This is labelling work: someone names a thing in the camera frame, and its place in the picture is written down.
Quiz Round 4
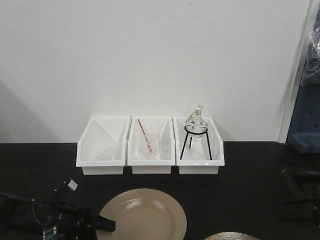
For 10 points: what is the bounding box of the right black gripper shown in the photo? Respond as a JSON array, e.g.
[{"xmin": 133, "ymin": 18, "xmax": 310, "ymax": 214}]
[{"xmin": 273, "ymin": 168, "xmax": 320, "ymax": 222}]

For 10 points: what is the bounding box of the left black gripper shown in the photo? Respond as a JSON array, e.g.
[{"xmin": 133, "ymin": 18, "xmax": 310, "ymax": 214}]
[{"xmin": 0, "ymin": 192, "xmax": 116, "ymax": 240}]

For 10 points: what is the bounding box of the tan round plate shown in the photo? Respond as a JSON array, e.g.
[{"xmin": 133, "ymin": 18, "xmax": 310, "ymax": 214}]
[
  {"xmin": 204, "ymin": 231, "xmax": 260, "ymax": 240},
  {"xmin": 96, "ymin": 188, "xmax": 187, "ymax": 240}
]

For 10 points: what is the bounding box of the left white plastic bin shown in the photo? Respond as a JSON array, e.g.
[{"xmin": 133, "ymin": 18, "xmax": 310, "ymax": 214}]
[{"xmin": 76, "ymin": 117, "xmax": 130, "ymax": 176}]

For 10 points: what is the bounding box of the white plastic bin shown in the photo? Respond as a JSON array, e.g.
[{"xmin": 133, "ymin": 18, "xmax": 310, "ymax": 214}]
[
  {"xmin": 172, "ymin": 117, "xmax": 225, "ymax": 175},
  {"xmin": 127, "ymin": 117, "xmax": 176, "ymax": 175},
  {"xmin": 76, "ymin": 117, "xmax": 130, "ymax": 176}
]

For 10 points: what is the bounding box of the grey pegboard drying rack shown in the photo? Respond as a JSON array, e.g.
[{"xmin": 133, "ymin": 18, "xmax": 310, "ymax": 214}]
[{"xmin": 286, "ymin": 44, "xmax": 320, "ymax": 154}]

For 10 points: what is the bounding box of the glass rod in bin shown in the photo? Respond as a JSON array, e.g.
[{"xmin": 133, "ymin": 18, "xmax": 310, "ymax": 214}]
[{"xmin": 94, "ymin": 143, "xmax": 122, "ymax": 161}]

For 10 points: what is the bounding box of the middle white plastic bin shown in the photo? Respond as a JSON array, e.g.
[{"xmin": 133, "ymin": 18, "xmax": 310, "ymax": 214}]
[{"xmin": 127, "ymin": 117, "xmax": 176, "ymax": 175}]

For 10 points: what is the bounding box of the small glass beaker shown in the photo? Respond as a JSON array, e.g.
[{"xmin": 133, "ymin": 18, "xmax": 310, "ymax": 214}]
[{"xmin": 140, "ymin": 135, "xmax": 159, "ymax": 160}]

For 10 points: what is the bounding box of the right white plastic bin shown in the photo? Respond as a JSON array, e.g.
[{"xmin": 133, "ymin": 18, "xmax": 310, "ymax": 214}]
[{"xmin": 172, "ymin": 117, "xmax": 225, "ymax": 175}]

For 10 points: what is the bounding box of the plastic bag of pegs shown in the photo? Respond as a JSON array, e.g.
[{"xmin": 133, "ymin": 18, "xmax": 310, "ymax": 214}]
[{"xmin": 300, "ymin": 27, "xmax": 320, "ymax": 86}]

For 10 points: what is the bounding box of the round glass flask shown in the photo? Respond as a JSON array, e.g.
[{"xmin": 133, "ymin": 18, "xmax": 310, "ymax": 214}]
[{"xmin": 185, "ymin": 105, "xmax": 208, "ymax": 138}]

